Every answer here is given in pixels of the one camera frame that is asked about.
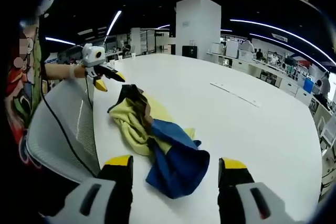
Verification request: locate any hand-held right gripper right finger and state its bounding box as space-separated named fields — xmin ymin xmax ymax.
xmin=217 ymin=157 xmax=302 ymax=224

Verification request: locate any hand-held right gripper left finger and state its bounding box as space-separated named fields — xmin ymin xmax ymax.
xmin=39 ymin=154 xmax=134 ymax=224

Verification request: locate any yellow blue black garment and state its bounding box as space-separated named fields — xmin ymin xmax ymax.
xmin=107 ymin=83 xmax=211 ymax=200

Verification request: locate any person's left hand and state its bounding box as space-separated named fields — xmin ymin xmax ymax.
xmin=69 ymin=64 xmax=87 ymax=79

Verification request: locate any white mesh office chair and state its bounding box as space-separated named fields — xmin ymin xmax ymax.
xmin=25 ymin=78 xmax=102 ymax=184

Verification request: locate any person's printed shirt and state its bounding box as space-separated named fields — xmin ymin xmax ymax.
xmin=4 ymin=15 xmax=51 ymax=166

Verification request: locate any white cabinet row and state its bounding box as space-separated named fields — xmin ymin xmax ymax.
xmin=232 ymin=58 xmax=313 ymax=107

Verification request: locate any blue box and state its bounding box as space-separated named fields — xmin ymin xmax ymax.
xmin=303 ymin=77 xmax=315 ymax=92

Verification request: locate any white table cable cover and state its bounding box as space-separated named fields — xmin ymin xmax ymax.
xmin=209 ymin=81 xmax=263 ymax=108

